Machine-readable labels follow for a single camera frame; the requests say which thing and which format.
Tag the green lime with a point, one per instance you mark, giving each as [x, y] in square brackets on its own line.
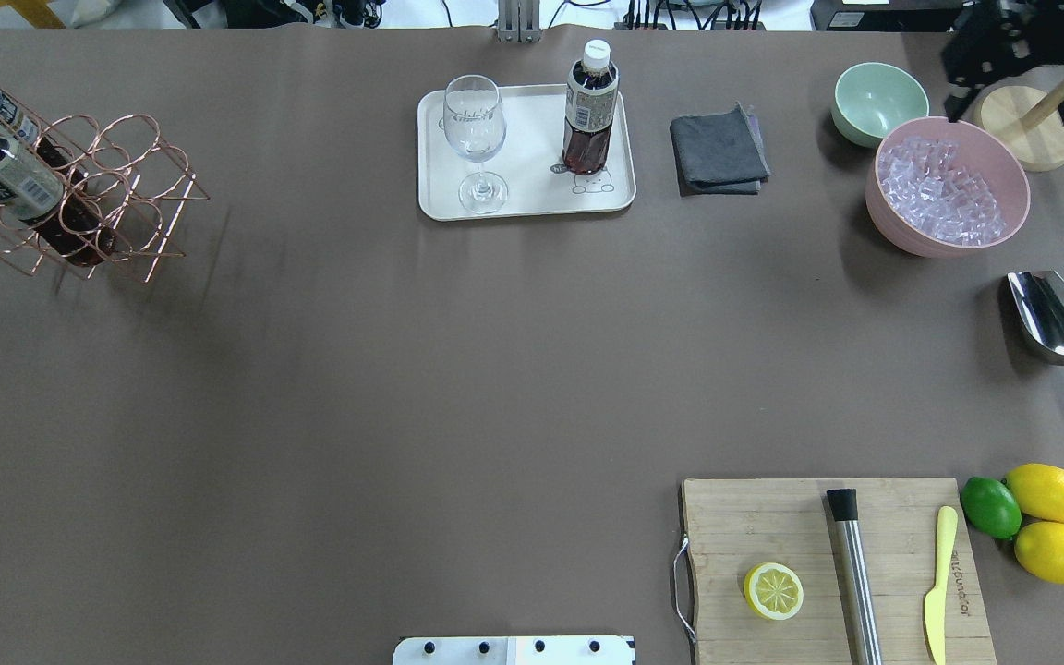
[991, 508]

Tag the tea bottle right rack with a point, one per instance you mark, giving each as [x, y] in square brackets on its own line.
[32, 193]

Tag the steel muddler black tip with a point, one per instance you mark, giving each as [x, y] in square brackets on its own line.
[843, 506]

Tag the clear wine glass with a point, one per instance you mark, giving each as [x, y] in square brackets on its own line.
[475, 126]

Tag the lower yellow lemon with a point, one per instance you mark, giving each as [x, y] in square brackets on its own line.
[1039, 549]

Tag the copper wire bottle basket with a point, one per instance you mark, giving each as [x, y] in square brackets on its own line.
[136, 180]

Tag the wooden cup stand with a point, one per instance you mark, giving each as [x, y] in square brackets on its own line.
[1028, 122]

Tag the yellow plastic knife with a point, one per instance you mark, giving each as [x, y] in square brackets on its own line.
[934, 606]

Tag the mint green bowl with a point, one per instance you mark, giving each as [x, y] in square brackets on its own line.
[870, 99]

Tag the pink bowl with ice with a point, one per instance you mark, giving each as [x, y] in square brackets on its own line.
[939, 189]

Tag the tea bottle front rack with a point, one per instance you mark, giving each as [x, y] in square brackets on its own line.
[590, 104]

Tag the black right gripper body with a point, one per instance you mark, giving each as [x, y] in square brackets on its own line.
[983, 57]

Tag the upper yellow lemon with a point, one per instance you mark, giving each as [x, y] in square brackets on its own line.
[1038, 489]

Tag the yellow lemon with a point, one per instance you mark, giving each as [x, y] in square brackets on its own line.
[1039, 549]
[1038, 489]

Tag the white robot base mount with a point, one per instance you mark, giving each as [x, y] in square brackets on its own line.
[517, 649]

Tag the grey folded cloth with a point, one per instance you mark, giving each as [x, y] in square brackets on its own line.
[721, 153]

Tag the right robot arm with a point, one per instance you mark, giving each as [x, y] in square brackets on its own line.
[995, 40]

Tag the cream rabbit tray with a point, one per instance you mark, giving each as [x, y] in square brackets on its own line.
[530, 161]

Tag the steel ice scoop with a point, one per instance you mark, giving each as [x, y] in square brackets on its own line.
[1039, 299]

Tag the tea bottle upper rack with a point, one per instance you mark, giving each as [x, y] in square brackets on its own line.
[6, 111]

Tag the bamboo cutting board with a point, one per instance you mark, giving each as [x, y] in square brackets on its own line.
[731, 525]

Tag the tea bottle rack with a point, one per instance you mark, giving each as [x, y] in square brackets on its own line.
[6, 111]
[590, 104]
[32, 193]

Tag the half lemon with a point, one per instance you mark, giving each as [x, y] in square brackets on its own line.
[773, 591]

